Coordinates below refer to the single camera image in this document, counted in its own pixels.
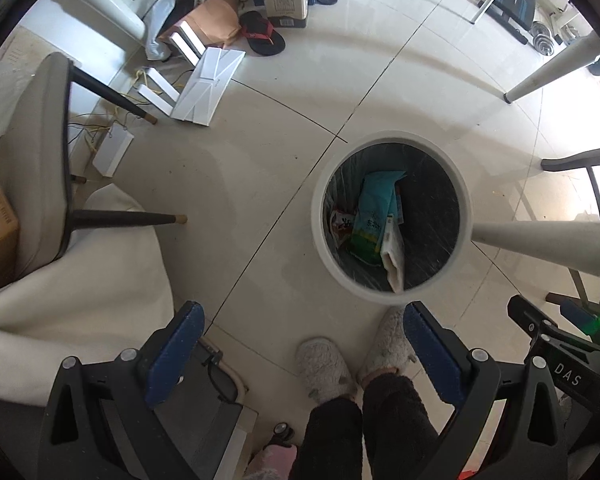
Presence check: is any grey chair with black legs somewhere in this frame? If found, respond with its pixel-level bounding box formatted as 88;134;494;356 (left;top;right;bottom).
0;53;187;278

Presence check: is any teal green snack bag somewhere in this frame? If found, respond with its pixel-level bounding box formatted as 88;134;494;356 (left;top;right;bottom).
351;171;405;262

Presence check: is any white blanket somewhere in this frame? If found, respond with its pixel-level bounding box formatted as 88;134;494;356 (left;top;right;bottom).
0;182;176;409

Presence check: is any grey fuzzy right slipper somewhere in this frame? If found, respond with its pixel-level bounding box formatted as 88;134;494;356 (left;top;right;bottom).
358;307;417;388

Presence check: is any white medicine box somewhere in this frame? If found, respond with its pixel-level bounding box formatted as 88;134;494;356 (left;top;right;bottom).
380;214;404;294

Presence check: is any red white snack wrapper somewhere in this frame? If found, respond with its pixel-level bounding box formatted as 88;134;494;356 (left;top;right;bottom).
329;209;355;247

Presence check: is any grey fuzzy slipper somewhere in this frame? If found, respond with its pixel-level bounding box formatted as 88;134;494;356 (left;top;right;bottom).
358;307;417;388
296;337;358;405

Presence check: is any grey fuzzy left slipper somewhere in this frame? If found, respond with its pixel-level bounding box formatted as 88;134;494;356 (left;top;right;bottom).
296;337;358;405

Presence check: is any white round trash bin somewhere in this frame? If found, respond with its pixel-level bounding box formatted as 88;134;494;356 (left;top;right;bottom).
311;131;472;306

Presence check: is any black red flip flop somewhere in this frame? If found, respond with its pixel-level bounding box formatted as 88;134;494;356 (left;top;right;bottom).
239;11;286;56

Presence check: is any brown paper bag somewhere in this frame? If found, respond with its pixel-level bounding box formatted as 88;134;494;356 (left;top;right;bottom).
158;0;242;47

